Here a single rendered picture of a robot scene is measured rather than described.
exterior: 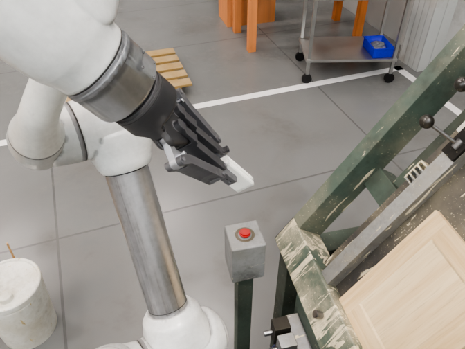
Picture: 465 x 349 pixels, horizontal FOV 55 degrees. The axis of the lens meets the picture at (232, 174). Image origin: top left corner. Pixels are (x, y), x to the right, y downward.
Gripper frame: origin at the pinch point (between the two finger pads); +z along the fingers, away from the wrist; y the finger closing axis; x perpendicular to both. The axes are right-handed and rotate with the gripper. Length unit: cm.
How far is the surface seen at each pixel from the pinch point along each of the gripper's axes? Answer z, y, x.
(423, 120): 56, 37, -25
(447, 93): 73, 55, -35
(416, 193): 72, 27, -16
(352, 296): 85, 9, 13
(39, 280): 70, 53, 151
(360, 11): 284, 374, -15
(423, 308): 79, -2, -6
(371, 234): 78, 23, 1
